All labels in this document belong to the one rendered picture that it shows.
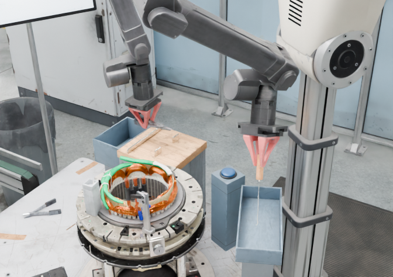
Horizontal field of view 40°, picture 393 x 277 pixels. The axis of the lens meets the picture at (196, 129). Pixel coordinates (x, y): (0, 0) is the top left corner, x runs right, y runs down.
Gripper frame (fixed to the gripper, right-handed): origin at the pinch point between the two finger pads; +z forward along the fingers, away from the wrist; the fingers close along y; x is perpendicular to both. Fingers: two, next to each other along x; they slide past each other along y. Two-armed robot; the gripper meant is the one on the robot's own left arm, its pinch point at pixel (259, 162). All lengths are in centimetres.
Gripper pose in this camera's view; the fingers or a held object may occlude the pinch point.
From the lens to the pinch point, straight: 128.4
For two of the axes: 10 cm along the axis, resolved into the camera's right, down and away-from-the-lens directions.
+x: 6.1, -0.4, 7.9
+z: -0.6, 9.9, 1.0
